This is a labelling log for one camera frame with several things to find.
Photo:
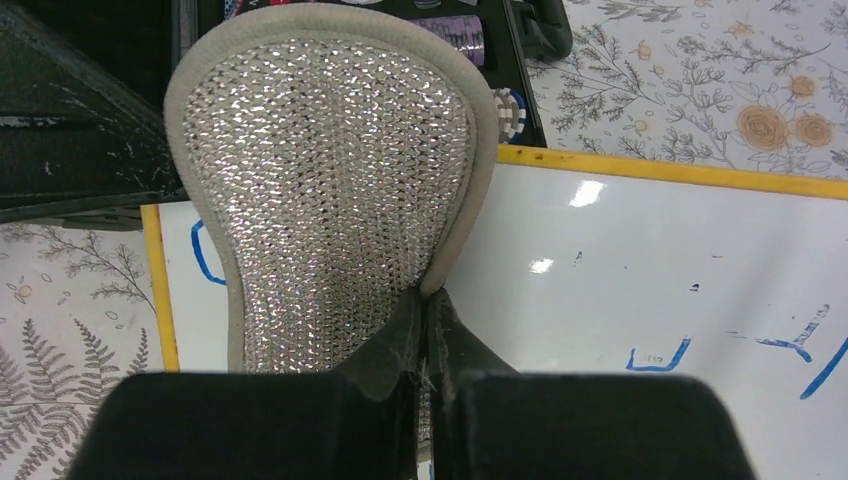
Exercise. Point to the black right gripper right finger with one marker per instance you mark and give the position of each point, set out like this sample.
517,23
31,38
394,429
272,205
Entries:
489,421

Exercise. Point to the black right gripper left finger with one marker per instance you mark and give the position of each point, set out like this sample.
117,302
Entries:
355,421

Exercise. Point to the yellow framed whiteboard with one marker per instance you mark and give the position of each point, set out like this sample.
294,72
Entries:
585,264

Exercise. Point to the black poker chip case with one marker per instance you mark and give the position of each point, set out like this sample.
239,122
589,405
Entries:
83,84

